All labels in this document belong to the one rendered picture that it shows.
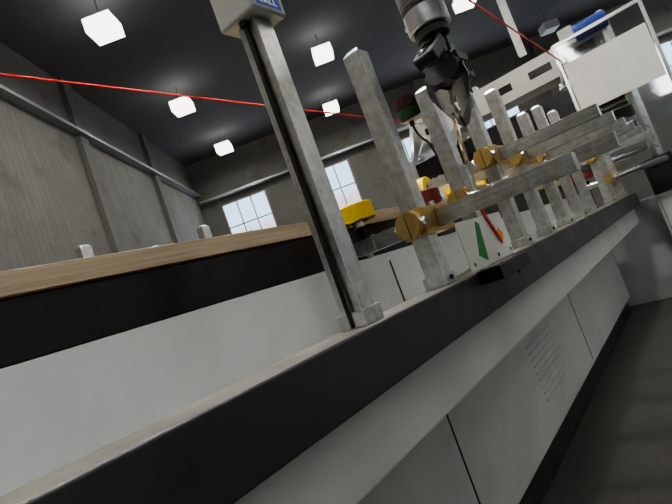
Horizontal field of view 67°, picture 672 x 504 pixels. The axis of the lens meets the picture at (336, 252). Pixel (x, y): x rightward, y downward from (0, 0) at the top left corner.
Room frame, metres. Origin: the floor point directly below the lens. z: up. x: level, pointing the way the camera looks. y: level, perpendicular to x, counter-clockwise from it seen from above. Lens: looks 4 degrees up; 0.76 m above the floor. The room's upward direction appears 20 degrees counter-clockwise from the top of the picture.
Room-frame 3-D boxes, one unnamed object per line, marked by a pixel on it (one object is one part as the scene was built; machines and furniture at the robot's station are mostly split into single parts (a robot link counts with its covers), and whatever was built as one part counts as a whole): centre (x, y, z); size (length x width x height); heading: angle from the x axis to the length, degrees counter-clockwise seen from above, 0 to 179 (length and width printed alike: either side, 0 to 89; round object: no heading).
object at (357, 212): (1.02, -0.06, 0.85); 0.08 x 0.08 x 0.11
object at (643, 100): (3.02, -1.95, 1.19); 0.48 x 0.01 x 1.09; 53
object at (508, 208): (1.30, -0.46, 0.89); 0.04 x 0.04 x 0.48; 53
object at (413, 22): (1.03, -0.34, 1.21); 0.10 x 0.09 x 0.05; 53
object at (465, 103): (1.02, -0.36, 1.03); 0.06 x 0.03 x 0.09; 143
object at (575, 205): (1.91, -0.90, 0.92); 0.04 x 0.04 x 0.48; 53
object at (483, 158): (1.32, -0.47, 0.95); 0.14 x 0.06 x 0.05; 143
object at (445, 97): (1.03, -0.33, 1.03); 0.06 x 0.03 x 0.09; 143
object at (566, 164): (0.91, -0.22, 0.82); 0.44 x 0.03 x 0.04; 53
